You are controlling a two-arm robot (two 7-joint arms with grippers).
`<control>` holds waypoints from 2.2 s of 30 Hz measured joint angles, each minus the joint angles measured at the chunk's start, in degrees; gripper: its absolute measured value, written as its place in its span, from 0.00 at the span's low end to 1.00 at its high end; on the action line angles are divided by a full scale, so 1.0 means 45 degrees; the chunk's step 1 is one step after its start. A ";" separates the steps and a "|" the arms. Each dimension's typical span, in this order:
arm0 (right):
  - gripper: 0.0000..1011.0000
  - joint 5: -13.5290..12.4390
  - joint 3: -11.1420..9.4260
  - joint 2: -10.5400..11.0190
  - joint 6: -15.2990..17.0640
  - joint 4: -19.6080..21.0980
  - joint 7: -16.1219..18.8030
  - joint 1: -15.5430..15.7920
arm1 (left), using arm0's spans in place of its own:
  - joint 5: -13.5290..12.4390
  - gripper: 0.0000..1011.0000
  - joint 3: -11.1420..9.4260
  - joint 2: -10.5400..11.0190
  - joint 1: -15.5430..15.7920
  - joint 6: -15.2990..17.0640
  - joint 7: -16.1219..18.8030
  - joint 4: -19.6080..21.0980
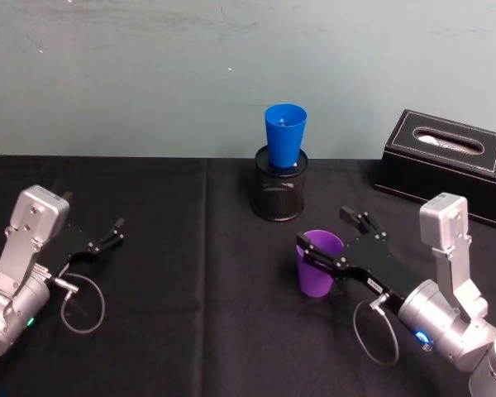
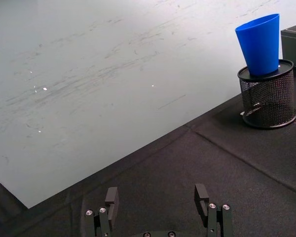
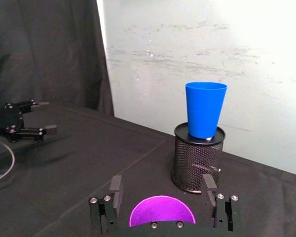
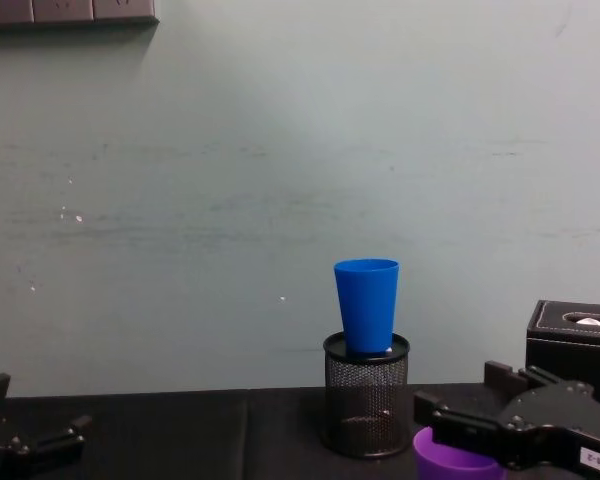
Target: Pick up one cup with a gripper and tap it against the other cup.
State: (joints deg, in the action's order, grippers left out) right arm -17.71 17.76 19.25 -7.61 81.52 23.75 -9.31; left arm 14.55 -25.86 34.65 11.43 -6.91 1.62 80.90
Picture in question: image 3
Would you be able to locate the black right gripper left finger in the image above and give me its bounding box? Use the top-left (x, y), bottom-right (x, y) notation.
top-left (88, 175), bottom-right (124, 235)

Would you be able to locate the black hanging curtain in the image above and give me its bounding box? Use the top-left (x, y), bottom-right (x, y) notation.
top-left (0, 0), bottom-right (114, 117)

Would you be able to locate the black mesh pen holder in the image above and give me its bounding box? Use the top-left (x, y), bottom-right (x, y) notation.
top-left (171, 122), bottom-right (226, 194)

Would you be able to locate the blue plastic cup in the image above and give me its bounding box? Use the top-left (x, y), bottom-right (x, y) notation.
top-left (185, 82), bottom-right (228, 139)

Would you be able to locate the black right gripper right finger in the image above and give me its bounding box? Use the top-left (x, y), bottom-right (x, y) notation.
top-left (201, 173), bottom-right (239, 233)

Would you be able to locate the thin white cable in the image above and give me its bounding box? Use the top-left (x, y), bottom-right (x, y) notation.
top-left (0, 140), bottom-right (16, 185)

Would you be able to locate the black table cloth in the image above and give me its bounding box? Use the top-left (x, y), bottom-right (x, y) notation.
top-left (0, 103), bottom-right (296, 237)

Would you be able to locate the purple plastic cup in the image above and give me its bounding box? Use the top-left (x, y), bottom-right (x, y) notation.
top-left (129, 195), bottom-right (196, 228)

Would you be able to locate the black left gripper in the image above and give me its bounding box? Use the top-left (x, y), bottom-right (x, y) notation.
top-left (0, 99), bottom-right (58, 143)

